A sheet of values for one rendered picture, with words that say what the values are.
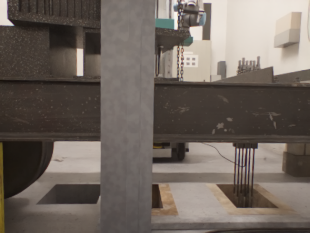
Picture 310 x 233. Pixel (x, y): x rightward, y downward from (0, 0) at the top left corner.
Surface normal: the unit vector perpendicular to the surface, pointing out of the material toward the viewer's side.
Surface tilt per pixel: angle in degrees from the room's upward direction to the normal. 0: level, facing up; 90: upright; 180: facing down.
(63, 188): 90
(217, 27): 90
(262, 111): 90
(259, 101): 90
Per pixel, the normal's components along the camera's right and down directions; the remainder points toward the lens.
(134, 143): 0.25, 0.07
